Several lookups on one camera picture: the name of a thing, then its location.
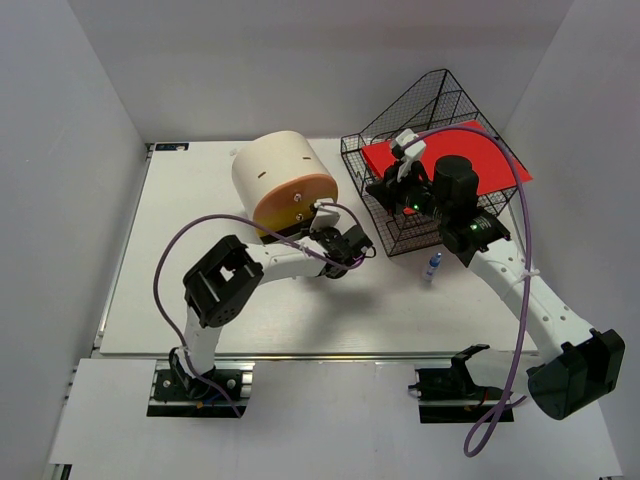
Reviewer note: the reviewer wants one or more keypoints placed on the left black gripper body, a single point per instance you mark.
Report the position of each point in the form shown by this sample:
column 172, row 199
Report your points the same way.
column 328, row 232

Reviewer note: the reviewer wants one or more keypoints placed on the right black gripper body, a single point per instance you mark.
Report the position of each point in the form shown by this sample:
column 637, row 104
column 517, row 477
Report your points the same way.
column 415, row 193

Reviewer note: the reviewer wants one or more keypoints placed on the small blue-capped glue bottle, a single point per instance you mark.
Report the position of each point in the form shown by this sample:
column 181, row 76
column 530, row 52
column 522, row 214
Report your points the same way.
column 431, row 267

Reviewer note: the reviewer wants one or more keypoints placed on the cream round drawer box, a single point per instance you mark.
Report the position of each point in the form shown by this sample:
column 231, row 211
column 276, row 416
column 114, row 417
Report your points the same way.
column 278, row 178

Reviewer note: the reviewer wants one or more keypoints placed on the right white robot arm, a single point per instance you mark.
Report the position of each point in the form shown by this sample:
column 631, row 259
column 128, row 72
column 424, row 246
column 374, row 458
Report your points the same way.
column 574, row 364

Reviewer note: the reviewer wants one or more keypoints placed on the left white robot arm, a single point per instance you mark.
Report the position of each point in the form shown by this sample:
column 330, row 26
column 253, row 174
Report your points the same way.
column 219, row 285

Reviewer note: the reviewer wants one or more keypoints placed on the blue label sticker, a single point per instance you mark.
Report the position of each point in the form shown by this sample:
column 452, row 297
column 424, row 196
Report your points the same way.
column 171, row 146

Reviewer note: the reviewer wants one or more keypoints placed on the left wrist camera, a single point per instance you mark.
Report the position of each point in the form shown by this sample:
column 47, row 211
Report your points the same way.
column 325, row 214

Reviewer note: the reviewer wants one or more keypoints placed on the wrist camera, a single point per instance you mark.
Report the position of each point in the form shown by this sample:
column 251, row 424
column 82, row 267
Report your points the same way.
column 407, row 148
column 325, row 214

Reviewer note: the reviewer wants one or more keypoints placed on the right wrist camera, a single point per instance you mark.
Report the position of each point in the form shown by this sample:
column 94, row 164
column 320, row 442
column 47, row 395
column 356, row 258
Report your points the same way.
column 407, row 148

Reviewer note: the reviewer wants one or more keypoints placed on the black wire mesh organizer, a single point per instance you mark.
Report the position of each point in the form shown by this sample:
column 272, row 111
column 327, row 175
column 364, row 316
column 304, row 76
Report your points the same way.
column 434, row 101

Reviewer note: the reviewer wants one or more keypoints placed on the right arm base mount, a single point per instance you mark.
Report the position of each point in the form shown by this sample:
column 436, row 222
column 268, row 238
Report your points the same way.
column 462, row 389

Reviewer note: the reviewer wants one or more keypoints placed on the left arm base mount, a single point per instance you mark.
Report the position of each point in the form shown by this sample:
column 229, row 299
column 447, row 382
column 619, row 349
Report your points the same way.
column 169, row 399

